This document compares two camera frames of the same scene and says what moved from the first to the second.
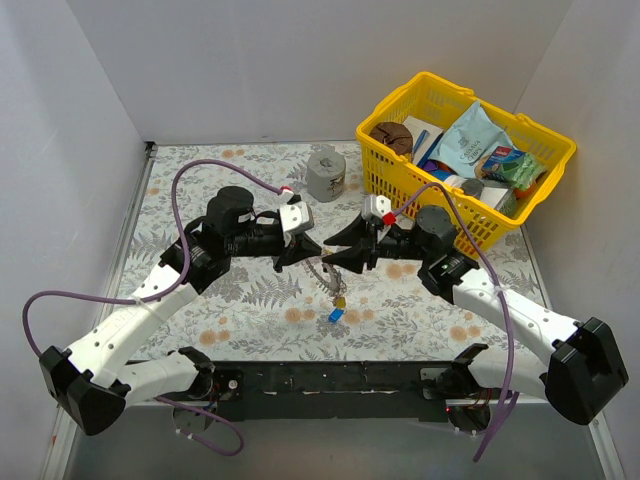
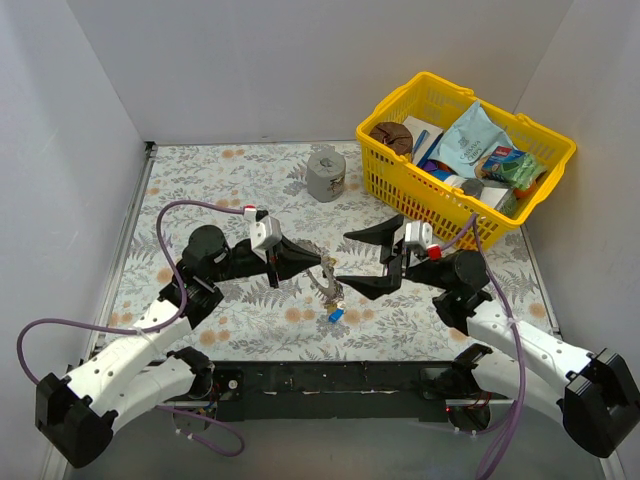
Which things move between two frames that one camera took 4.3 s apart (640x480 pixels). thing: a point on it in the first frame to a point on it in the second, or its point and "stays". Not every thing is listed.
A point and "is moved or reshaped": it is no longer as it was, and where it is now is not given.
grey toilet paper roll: [325, 175] stays
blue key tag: [335, 315] stays
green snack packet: [520, 169] stays
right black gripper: [373, 247] to [395, 257]
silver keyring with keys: [333, 284] is moved or reshaped
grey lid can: [472, 187] stays
